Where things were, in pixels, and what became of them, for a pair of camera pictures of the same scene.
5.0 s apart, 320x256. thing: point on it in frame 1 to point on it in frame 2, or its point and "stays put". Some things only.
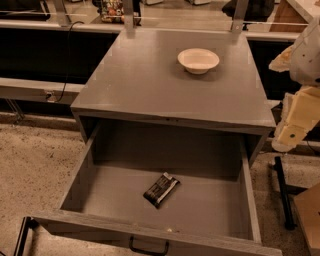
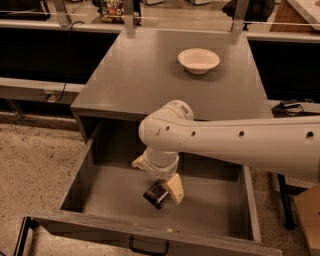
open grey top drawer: (210, 212) stays put
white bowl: (197, 60) stays put
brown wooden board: (308, 207) stays put
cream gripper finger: (283, 61) to (175, 185)
